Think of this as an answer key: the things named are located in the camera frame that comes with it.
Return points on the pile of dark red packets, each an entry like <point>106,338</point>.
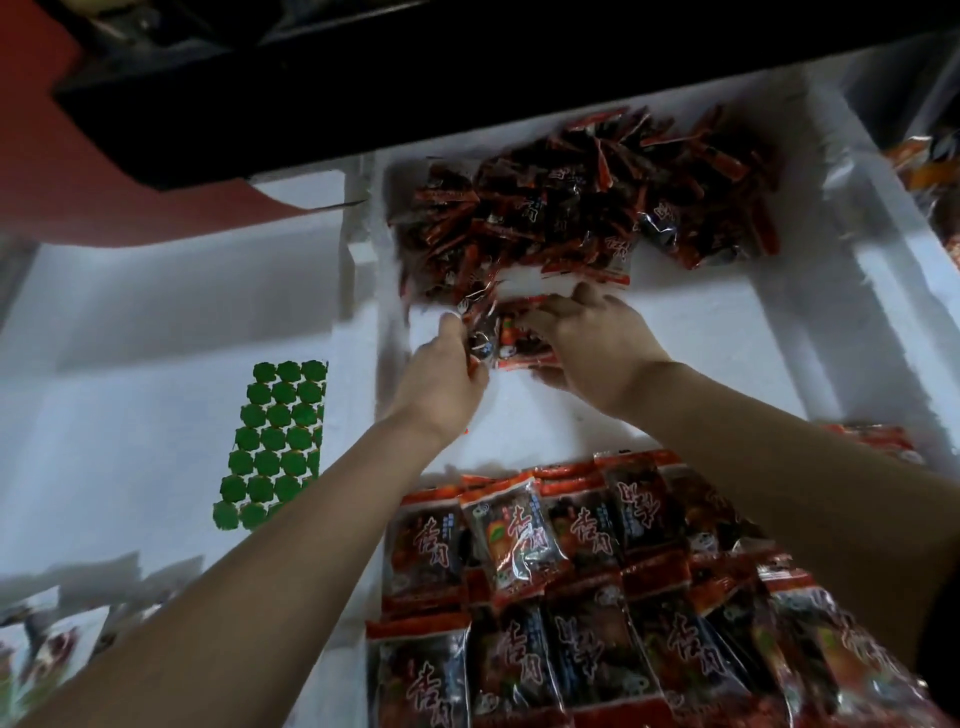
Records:
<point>570,180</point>

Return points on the person's left hand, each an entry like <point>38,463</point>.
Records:
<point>438,383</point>

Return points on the pile of white printed packets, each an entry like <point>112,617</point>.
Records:
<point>38,653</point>

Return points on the person's right forearm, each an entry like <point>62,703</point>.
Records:
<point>810,495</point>

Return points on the person's left forearm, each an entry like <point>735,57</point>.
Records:
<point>225,593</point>

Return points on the dark red snack packet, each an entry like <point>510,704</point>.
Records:
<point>518,342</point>

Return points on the green leaf-pattern sheet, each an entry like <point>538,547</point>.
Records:
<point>270,443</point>

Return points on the person's right hand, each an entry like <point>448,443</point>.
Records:
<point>600,345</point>

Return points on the pile of brown packets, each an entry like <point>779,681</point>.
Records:
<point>930,180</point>

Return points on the black metal guard rail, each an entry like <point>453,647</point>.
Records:
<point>450,90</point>

